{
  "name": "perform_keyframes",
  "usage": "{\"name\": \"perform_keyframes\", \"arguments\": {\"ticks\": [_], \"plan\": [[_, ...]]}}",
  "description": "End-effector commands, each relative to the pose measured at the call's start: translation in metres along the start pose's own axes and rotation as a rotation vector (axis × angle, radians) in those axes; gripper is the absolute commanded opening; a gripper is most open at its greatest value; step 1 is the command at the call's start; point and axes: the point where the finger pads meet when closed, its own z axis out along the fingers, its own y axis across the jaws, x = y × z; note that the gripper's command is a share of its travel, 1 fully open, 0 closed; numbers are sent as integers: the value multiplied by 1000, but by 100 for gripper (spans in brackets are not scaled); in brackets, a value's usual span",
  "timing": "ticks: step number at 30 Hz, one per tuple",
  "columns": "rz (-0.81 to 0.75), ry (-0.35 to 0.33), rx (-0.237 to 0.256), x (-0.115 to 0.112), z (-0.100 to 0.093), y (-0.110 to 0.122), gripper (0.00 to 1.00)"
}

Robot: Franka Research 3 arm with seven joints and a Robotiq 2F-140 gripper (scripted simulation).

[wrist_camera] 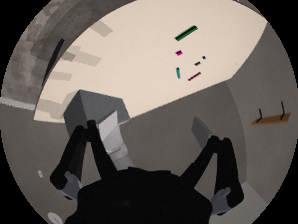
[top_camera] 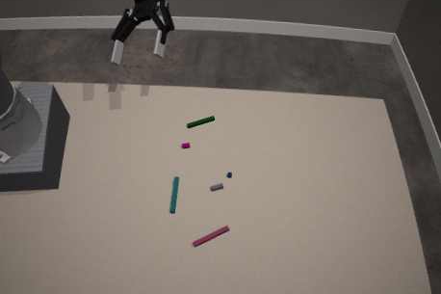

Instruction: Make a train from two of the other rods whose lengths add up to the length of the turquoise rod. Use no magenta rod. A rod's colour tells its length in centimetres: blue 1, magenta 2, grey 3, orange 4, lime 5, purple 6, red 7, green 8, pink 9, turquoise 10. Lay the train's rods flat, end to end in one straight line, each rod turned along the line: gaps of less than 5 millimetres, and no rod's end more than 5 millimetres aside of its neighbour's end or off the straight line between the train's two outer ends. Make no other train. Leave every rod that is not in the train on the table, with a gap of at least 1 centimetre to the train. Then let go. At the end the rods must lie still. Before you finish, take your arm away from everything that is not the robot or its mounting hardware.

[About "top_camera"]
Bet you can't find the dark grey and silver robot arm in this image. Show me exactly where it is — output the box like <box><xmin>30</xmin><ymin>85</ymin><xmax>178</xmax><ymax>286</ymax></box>
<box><xmin>0</xmin><ymin>67</ymin><xmax>42</xmax><ymax>165</ymax></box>

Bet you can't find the turquoise rod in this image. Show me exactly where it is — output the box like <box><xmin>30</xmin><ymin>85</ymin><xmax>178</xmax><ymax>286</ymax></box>
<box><xmin>170</xmin><ymin>176</ymin><xmax>179</xmax><ymax>214</ymax></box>

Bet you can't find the pink rod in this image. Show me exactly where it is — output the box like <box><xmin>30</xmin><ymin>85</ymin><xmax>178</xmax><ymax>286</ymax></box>
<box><xmin>193</xmin><ymin>226</ymin><xmax>229</xmax><ymax>247</ymax></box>

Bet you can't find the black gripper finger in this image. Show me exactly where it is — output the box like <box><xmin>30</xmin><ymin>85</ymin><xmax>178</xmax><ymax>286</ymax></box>
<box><xmin>143</xmin><ymin>0</ymin><xmax>174</xmax><ymax>59</ymax></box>
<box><xmin>111</xmin><ymin>6</ymin><xmax>141</xmax><ymax>66</ymax></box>

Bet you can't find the grey rod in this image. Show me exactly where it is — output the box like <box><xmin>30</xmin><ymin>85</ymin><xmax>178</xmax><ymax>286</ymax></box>
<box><xmin>211</xmin><ymin>183</ymin><xmax>223</xmax><ymax>192</ymax></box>

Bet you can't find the dark green rod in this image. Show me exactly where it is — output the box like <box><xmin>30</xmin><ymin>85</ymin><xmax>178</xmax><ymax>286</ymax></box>
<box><xmin>187</xmin><ymin>116</ymin><xmax>215</xmax><ymax>128</ymax></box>

